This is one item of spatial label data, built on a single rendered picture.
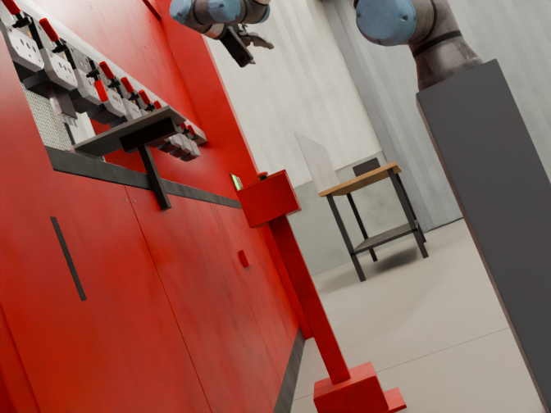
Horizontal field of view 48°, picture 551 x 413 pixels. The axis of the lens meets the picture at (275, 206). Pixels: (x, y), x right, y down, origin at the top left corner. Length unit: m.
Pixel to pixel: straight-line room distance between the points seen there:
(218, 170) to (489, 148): 2.60
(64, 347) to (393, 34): 0.94
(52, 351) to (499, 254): 1.00
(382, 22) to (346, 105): 7.70
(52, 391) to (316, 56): 8.74
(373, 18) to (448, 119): 0.27
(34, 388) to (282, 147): 8.62
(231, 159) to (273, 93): 5.49
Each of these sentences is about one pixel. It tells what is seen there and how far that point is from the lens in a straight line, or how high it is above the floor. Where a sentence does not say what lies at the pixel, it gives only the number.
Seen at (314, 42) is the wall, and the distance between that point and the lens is 9.25.
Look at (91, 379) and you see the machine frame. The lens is 0.67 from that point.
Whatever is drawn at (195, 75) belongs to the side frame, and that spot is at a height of 1.74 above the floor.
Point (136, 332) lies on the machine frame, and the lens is 1.13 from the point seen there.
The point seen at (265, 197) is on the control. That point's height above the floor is 0.73.
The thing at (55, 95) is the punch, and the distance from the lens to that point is 1.71.
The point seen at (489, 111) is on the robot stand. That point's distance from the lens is 1.39.
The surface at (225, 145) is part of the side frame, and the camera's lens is 3.81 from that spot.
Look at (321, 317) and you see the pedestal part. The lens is 1.94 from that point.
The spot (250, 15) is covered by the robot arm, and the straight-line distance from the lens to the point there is 1.78.
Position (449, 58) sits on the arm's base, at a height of 0.82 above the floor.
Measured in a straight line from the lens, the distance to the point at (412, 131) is 8.89.
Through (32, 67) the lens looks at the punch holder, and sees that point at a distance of 1.58.
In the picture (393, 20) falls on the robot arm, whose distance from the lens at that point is 1.33.
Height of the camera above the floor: 0.58
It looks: 4 degrees up
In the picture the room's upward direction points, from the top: 22 degrees counter-clockwise
